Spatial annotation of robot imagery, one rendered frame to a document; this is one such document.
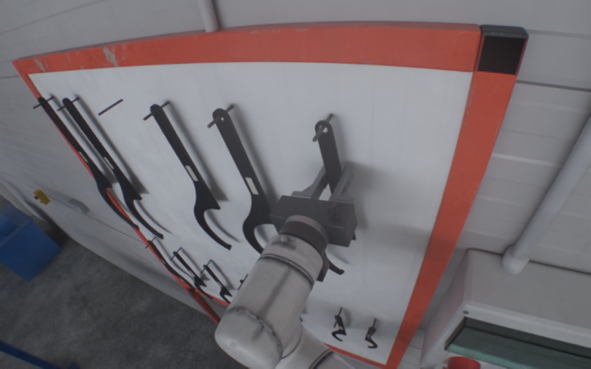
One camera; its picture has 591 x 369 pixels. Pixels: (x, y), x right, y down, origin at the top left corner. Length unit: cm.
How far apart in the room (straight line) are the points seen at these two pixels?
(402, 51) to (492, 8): 13
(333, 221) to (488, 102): 27
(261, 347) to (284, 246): 13
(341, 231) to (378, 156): 17
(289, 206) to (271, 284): 15
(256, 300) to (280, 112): 34
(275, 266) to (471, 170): 34
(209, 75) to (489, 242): 69
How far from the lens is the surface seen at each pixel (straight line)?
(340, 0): 47
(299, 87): 51
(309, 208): 45
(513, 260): 69
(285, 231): 42
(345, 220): 42
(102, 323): 359
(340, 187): 49
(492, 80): 44
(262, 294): 36
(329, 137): 48
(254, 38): 50
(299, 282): 38
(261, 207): 71
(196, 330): 296
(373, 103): 47
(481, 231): 69
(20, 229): 445
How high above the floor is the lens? 250
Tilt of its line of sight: 42 degrees down
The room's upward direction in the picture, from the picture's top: 10 degrees counter-clockwise
